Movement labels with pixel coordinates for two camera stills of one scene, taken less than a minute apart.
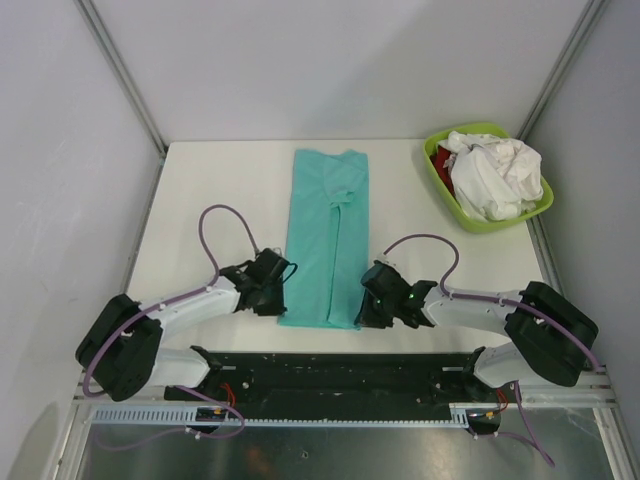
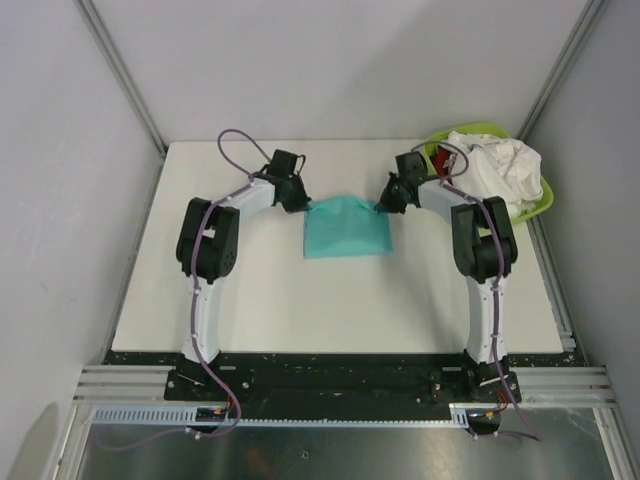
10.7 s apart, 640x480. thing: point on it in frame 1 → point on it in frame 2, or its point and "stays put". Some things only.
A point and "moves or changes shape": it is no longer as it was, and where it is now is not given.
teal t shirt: [328, 239] moves or changes shape
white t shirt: [495, 178] stays put
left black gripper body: [272, 303] → [296, 197]
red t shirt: [438, 157] stays put
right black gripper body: [378, 314] → [393, 199]
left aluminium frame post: [126, 82] stays put
